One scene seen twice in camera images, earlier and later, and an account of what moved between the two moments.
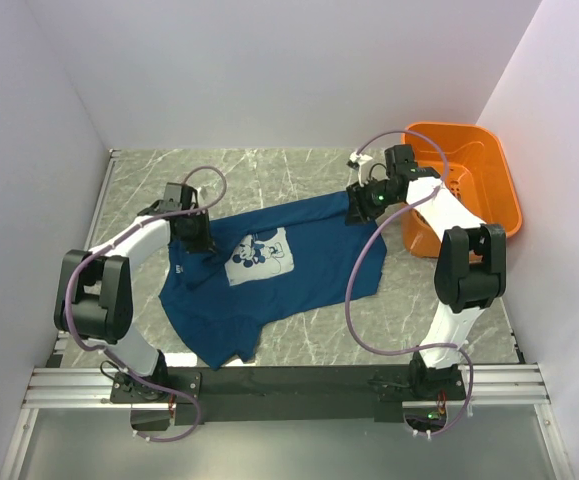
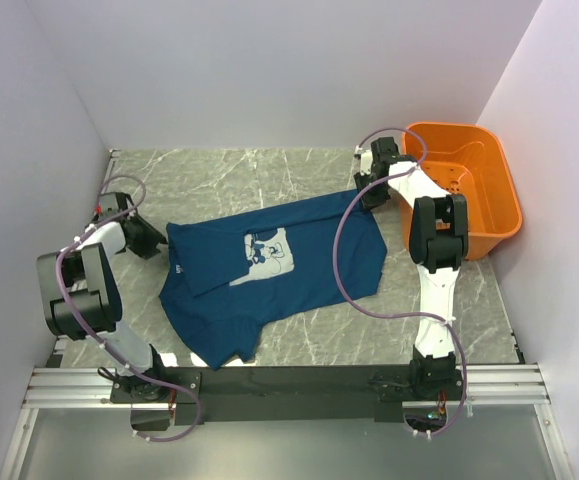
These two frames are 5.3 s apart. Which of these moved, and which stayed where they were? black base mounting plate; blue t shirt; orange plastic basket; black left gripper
Moved: black left gripper
Stayed: orange plastic basket; blue t shirt; black base mounting plate
